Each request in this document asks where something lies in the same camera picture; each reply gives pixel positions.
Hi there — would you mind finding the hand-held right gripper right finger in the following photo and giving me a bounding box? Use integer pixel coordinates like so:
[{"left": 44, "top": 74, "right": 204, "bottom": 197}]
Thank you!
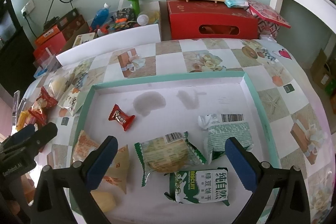
[{"left": 224, "top": 136, "right": 312, "bottom": 224}]

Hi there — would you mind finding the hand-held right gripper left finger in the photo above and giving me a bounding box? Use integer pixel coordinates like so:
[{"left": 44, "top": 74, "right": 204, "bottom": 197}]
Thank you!
[{"left": 32, "top": 135, "right": 118, "bottom": 224}]

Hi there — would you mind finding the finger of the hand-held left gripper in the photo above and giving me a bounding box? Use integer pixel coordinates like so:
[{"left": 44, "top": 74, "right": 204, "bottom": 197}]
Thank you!
[
  {"left": 3, "top": 123, "right": 58, "bottom": 159},
  {"left": 2, "top": 124, "right": 36, "bottom": 148}
]

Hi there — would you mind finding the tan cracker packet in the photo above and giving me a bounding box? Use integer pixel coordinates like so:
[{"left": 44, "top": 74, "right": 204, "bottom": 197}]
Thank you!
[{"left": 71, "top": 130, "right": 130, "bottom": 195}]

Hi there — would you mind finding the silver green snack packet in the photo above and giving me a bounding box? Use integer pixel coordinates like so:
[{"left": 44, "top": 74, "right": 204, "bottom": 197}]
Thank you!
[{"left": 197, "top": 113, "right": 254, "bottom": 162}]

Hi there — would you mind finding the white orange-print cake packet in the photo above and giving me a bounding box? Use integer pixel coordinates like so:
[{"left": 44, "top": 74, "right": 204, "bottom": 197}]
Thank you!
[{"left": 57, "top": 87, "right": 89, "bottom": 117}]

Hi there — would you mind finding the small red candy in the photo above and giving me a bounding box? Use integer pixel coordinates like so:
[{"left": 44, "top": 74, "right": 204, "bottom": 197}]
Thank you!
[{"left": 108, "top": 104, "right": 136, "bottom": 132}]

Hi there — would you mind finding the green white biscuit packet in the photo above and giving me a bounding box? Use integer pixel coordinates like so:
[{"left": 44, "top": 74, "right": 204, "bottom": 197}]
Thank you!
[{"left": 164, "top": 167, "right": 230, "bottom": 207}]

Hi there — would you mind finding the clear green-edged pastry packet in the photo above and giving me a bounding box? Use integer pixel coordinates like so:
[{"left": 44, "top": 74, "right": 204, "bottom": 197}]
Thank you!
[{"left": 134, "top": 131, "right": 208, "bottom": 187}]

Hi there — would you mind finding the teal cardboard tray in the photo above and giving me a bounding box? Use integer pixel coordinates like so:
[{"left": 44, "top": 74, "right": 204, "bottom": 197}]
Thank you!
[{"left": 70, "top": 71, "right": 283, "bottom": 224}]

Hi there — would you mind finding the clear phone stand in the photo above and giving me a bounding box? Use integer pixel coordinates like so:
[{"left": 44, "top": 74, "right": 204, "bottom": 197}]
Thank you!
[{"left": 11, "top": 90, "right": 27, "bottom": 115}]

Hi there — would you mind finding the blue tissue pack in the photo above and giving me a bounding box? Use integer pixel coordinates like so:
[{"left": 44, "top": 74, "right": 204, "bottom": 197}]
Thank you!
[{"left": 34, "top": 67, "right": 51, "bottom": 79}]

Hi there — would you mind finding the clear plastic box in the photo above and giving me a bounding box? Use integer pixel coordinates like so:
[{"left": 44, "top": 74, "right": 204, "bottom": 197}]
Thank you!
[{"left": 34, "top": 48, "right": 63, "bottom": 70}]

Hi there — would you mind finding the black cabinet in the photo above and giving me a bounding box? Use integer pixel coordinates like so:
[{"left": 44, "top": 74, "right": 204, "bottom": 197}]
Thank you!
[{"left": 0, "top": 0, "right": 36, "bottom": 94}]

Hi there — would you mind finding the red cardboard box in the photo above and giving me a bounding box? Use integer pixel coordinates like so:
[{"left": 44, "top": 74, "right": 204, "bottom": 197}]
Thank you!
[{"left": 33, "top": 32, "right": 67, "bottom": 62}]

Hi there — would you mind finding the orange box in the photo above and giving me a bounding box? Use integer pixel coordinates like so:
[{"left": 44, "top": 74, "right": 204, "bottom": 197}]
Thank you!
[{"left": 35, "top": 24, "right": 60, "bottom": 46}]

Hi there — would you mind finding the white card box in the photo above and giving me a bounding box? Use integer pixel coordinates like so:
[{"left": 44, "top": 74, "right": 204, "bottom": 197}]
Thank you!
[{"left": 72, "top": 33, "right": 95, "bottom": 48}]

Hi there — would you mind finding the black power adapter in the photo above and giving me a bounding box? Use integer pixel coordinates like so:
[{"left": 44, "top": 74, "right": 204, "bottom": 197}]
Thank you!
[{"left": 43, "top": 16, "right": 60, "bottom": 29}]

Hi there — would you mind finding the brown box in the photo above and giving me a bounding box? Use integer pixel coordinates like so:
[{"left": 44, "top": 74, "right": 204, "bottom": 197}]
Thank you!
[{"left": 57, "top": 8, "right": 89, "bottom": 41}]

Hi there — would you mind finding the white board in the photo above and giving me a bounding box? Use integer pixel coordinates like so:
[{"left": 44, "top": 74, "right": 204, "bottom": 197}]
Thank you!
[{"left": 56, "top": 24, "right": 161, "bottom": 67}]

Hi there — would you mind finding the blue bottle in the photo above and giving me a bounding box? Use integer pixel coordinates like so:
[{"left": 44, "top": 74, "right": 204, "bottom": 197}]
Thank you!
[{"left": 90, "top": 3, "right": 111, "bottom": 31}]

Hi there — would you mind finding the colourful toy pile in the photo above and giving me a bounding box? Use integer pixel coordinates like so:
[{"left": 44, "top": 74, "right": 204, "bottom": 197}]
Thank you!
[{"left": 98, "top": 7, "right": 137, "bottom": 36}]

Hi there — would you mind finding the clear bottle white cap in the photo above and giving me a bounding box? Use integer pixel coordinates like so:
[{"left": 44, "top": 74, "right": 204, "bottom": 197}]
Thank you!
[{"left": 136, "top": 10, "right": 160, "bottom": 27}]

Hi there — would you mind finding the red patterned box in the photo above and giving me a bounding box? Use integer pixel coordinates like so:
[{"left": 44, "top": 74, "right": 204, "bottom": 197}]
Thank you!
[{"left": 246, "top": 0, "right": 292, "bottom": 40}]

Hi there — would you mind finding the red gift box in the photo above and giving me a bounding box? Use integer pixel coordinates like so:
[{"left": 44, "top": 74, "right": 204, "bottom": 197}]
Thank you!
[{"left": 166, "top": 0, "right": 259, "bottom": 41}]

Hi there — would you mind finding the green dumbbell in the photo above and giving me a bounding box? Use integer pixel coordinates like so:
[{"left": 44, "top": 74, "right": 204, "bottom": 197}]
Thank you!
[{"left": 126, "top": 0, "right": 144, "bottom": 18}]

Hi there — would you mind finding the wet wipes pack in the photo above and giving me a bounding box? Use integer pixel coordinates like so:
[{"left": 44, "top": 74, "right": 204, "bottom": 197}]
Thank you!
[{"left": 224, "top": 0, "right": 249, "bottom": 8}]

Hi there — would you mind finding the wall socket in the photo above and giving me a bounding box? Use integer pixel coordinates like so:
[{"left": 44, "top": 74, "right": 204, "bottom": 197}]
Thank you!
[{"left": 20, "top": 0, "right": 36, "bottom": 18}]

